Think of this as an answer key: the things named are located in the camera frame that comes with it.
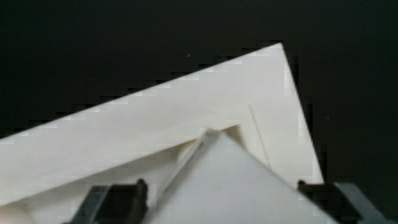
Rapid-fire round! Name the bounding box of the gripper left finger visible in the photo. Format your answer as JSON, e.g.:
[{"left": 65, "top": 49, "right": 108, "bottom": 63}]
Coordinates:
[{"left": 63, "top": 179, "right": 149, "bottom": 224}]

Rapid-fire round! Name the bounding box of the white square tabletop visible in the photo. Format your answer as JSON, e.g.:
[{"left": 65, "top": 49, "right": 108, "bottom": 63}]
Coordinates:
[{"left": 0, "top": 127, "right": 246, "bottom": 224}]

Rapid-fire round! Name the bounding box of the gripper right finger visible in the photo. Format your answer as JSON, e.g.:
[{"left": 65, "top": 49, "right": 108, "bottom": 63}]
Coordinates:
[{"left": 296, "top": 180, "right": 390, "bottom": 224}]

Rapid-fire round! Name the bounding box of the white U-shaped fence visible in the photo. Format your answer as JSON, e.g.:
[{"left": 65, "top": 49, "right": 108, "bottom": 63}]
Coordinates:
[{"left": 0, "top": 44, "right": 323, "bottom": 206}]

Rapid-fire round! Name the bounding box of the white table leg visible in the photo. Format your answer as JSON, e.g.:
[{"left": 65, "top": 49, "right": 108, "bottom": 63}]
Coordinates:
[{"left": 142, "top": 129, "right": 337, "bottom": 224}]

